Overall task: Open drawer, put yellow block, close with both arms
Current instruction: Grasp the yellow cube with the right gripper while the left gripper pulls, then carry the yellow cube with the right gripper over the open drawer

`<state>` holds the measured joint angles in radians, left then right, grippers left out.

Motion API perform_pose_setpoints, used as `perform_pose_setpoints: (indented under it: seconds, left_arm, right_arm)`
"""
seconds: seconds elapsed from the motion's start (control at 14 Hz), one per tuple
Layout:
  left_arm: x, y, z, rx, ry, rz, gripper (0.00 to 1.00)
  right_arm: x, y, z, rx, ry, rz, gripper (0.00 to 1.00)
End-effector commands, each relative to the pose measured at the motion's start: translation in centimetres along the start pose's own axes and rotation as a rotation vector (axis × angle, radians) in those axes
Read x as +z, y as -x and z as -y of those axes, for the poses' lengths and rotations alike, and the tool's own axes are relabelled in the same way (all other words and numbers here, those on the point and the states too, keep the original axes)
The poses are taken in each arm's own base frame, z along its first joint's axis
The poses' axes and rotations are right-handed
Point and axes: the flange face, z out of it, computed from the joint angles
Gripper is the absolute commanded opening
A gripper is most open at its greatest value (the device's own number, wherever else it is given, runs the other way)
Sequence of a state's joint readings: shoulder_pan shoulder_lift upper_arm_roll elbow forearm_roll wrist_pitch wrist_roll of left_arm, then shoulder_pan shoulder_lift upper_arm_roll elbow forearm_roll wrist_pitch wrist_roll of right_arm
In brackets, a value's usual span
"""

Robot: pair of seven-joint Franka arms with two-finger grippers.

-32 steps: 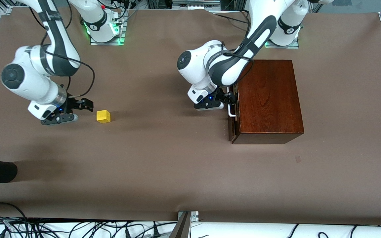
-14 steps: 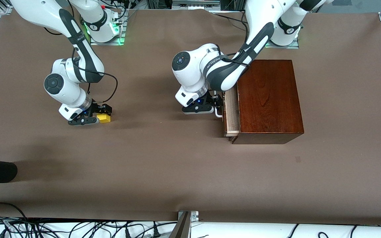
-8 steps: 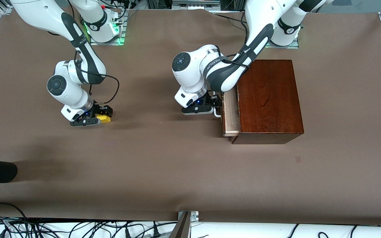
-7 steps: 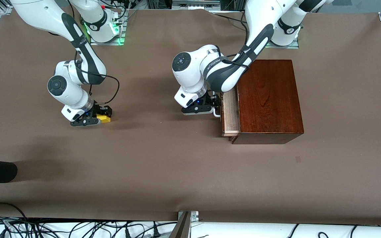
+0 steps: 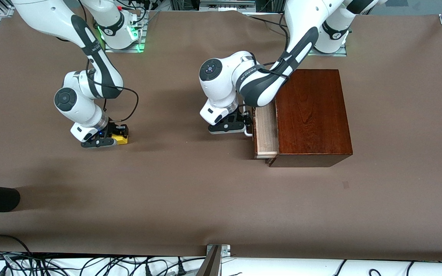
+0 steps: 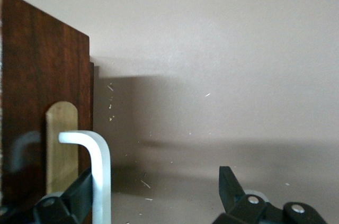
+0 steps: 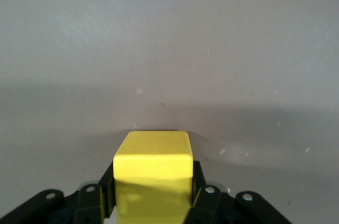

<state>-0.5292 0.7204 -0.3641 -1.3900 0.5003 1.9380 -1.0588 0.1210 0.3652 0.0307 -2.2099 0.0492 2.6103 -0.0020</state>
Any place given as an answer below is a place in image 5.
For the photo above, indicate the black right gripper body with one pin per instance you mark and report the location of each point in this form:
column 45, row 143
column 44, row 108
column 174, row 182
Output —
column 112, row 128

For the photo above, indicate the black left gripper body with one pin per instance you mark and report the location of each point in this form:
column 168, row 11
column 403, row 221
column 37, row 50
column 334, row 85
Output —
column 243, row 115

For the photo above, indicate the yellow cube block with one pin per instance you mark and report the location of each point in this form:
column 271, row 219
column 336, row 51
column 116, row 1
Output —
column 123, row 140

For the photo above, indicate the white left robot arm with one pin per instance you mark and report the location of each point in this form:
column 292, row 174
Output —
column 221, row 76

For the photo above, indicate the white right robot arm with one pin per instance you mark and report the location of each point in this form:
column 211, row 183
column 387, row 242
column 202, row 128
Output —
column 79, row 103

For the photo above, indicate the dark brown wooden cabinet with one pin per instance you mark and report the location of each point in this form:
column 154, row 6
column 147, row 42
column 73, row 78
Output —
column 313, row 122

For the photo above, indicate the brown paper table cover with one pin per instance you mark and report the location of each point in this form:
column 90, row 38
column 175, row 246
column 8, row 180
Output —
column 205, row 191

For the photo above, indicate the grey equipment box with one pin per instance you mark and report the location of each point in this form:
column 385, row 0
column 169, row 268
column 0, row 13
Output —
column 226, row 4

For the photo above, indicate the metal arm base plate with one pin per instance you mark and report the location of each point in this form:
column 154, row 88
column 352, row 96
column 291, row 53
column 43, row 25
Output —
column 328, row 54
column 125, row 50

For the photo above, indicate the aluminium profile with bracket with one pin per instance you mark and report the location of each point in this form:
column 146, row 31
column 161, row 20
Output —
column 212, row 264

